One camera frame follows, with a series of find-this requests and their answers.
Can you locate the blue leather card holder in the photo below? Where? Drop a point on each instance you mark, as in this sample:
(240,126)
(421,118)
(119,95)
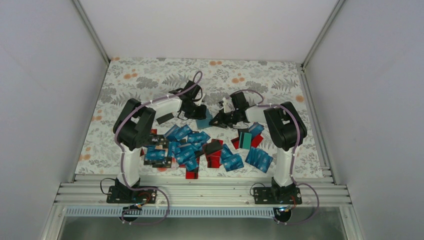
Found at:
(204,123)

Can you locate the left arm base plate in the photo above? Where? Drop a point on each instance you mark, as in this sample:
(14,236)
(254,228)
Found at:
(121,195)

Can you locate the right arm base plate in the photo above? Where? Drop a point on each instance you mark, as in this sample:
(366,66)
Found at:
(287,195)

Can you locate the teal black stripe card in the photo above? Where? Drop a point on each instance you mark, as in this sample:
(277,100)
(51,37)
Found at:
(244,141)

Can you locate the red card front centre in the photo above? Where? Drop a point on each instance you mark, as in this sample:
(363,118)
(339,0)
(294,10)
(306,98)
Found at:
(192,174)

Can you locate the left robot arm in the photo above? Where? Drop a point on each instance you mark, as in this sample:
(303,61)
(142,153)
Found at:
(132,129)

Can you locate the blue cards right stack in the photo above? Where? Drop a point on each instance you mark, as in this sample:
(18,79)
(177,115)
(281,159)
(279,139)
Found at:
(259,159)

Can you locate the red card right side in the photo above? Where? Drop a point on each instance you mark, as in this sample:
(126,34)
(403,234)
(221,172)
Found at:
(256,141)

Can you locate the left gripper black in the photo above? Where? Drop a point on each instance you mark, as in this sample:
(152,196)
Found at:
(201,114)

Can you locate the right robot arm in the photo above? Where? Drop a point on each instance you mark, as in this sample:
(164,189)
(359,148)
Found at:
(286,128)

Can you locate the aluminium rail frame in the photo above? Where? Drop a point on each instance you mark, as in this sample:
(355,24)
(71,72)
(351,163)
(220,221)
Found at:
(202,192)

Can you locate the black visa card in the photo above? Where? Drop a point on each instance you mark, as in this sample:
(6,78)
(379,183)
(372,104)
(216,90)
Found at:
(157,141)

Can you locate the red card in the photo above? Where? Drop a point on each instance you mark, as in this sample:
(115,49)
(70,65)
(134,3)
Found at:
(256,141)
(192,174)

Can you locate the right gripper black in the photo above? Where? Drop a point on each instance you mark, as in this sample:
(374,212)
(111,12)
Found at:
(221,120)

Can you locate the grey perforated cable duct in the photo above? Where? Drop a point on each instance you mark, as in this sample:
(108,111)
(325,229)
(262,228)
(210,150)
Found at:
(173,212)

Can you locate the floral patterned table mat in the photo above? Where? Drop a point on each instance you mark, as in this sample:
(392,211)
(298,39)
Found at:
(146,79)

